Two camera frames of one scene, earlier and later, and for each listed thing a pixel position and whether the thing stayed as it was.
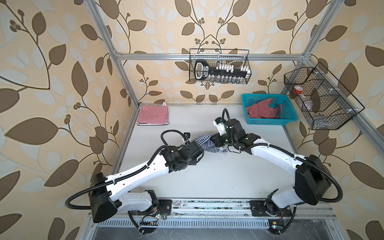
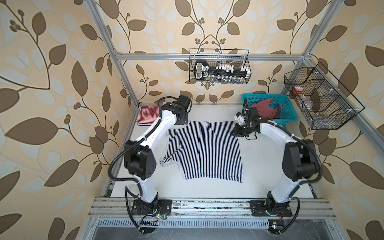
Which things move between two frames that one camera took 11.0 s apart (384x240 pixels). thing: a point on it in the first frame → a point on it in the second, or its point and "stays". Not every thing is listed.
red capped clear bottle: (298, 89) stays
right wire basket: (323, 102) stays
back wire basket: (219, 66) stays
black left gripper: (194, 162) → (185, 119)
